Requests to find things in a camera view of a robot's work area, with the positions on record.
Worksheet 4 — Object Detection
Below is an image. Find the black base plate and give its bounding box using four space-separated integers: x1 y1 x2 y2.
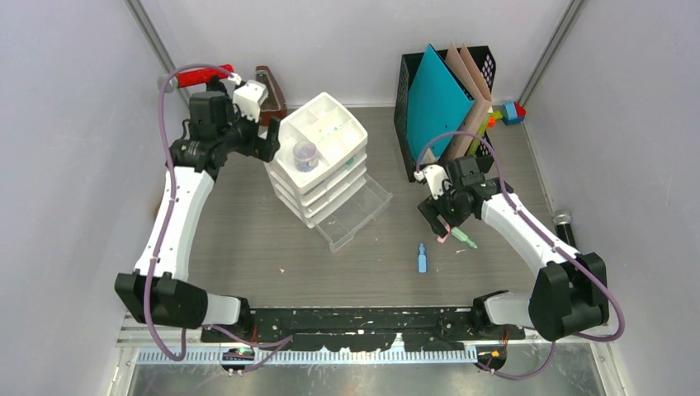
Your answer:
201 307 525 352

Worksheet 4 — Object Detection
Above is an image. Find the white plastic drawer unit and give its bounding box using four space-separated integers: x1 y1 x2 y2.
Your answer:
265 92 392 252

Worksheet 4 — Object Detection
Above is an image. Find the clear jar of pins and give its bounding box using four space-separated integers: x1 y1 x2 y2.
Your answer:
292 141 319 172

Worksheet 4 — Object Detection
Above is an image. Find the black mesh file organizer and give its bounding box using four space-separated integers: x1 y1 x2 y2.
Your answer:
394 45 477 183

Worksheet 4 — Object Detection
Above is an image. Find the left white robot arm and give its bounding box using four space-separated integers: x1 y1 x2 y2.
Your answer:
115 86 280 342

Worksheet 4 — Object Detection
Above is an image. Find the brown wooden metronome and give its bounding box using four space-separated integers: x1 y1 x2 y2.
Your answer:
255 65 287 127

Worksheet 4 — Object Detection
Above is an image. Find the pink cardboard folder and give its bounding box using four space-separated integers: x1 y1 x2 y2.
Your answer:
445 42 493 134

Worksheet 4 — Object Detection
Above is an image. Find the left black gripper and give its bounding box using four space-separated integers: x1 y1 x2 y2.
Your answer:
217 98 280 163

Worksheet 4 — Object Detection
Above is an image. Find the blue red toy block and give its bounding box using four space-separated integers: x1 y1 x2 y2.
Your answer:
501 101 527 125

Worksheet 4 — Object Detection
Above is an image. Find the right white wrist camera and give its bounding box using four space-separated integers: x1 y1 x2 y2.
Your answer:
414 164 449 200

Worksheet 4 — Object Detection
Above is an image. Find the green illustrated book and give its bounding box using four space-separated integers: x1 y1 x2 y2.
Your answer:
466 112 491 155

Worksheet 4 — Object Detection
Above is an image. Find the teal folder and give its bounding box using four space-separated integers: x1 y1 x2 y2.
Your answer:
407 45 471 160

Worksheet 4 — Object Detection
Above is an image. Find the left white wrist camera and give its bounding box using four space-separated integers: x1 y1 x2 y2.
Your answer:
227 73 268 123

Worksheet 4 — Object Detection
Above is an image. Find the black microphone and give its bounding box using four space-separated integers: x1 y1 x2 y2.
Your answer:
552 211 576 248

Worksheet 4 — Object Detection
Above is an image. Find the red handled microphone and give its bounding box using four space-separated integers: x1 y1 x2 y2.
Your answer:
157 64 234 93

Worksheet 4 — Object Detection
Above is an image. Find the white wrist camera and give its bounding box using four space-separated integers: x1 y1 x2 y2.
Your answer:
227 73 268 123
414 164 449 200

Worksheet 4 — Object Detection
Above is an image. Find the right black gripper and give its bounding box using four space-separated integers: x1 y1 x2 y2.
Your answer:
418 180 471 238

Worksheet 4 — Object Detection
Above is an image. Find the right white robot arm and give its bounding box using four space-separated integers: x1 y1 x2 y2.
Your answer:
414 156 610 342

